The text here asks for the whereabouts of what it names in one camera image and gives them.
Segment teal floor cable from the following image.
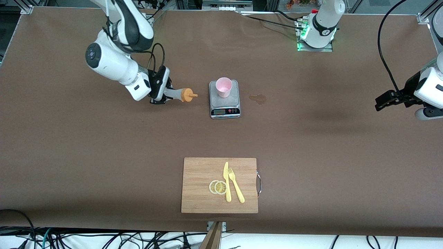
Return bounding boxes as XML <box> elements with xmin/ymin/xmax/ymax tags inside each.
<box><xmin>41</xmin><ymin>228</ymin><xmax>53</xmax><ymax>249</ymax></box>

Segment wooden post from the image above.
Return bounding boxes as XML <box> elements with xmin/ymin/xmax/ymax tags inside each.
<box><xmin>199</xmin><ymin>221</ymin><xmax>224</xmax><ymax>249</ymax></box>

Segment translucent sauce bottle orange cap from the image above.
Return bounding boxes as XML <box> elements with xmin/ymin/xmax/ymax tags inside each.
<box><xmin>163</xmin><ymin>88</ymin><xmax>198</xmax><ymax>103</ymax></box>

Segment wooden cutting board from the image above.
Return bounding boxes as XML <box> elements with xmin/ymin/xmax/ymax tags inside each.
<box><xmin>181</xmin><ymin>157</ymin><xmax>259</xmax><ymax>214</ymax></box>

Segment yellow plastic knife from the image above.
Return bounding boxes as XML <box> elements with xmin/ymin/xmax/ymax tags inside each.
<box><xmin>223</xmin><ymin>162</ymin><xmax>232</xmax><ymax>202</ymax></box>

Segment aluminium frame corner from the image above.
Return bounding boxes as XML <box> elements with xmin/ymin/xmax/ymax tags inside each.
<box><xmin>417</xmin><ymin>0</ymin><xmax>443</xmax><ymax>25</ymax></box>

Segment silver digital kitchen scale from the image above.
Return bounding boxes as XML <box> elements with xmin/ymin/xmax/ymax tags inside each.
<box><xmin>209</xmin><ymin>80</ymin><xmax>241</xmax><ymax>119</ymax></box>

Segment black floor cable loop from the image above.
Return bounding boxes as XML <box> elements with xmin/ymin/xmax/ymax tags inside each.
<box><xmin>0</xmin><ymin>209</ymin><xmax>37</xmax><ymax>249</ymax></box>

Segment pink plastic cup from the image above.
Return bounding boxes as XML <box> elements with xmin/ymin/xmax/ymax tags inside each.
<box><xmin>215</xmin><ymin>77</ymin><xmax>233</xmax><ymax>98</ymax></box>

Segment yellow plastic fork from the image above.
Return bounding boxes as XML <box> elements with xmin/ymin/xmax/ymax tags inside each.
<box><xmin>228</xmin><ymin>167</ymin><xmax>245</xmax><ymax>204</ymax></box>

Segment black cable on table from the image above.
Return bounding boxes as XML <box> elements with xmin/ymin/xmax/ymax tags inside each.
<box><xmin>275</xmin><ymin>10</ymin><xmax>303</xmax><ymax>22</ymax></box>
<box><xmin>241</xmin><ymin>15</ymin><xmax>306</xmax><ymax>31</ymax></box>

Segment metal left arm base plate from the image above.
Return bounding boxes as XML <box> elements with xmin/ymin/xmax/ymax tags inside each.
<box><xmin>296</xmin><ymin>19</ymin><xmax>334</xmax><ymax>53</ymax></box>

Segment silver box white sockets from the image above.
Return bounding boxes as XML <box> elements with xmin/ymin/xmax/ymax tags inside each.
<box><xmin>202</xmin><ymin>0</ymin><xmax>254</xmax><ymax>11</ymax></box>

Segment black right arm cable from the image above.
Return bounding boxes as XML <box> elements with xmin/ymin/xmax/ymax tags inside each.
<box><xmin>147</xmin><ymin>43</ymin><xmax>166</xmax><ymax>71</ymax></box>

